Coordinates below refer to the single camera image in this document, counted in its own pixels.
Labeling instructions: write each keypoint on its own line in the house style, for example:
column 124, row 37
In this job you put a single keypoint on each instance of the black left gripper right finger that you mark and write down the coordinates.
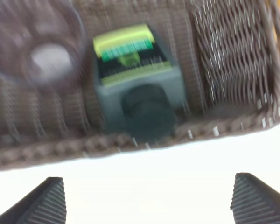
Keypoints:
column 253, row 201

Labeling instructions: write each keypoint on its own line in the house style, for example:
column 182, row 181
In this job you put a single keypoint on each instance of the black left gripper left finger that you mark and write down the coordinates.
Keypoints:
column 45, row 204

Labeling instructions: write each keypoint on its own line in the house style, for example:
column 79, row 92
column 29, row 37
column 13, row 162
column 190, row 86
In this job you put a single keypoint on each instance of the dark green pump bottle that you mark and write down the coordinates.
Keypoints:
column 138, row 83

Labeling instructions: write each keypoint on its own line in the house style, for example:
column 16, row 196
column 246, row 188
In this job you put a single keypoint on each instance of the translucent purple plastic cup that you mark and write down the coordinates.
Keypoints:
column 42, row 42

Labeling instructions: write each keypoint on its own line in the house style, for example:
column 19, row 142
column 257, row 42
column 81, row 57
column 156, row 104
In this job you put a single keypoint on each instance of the dark brown wicker basket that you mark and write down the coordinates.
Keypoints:
column 230, row 62

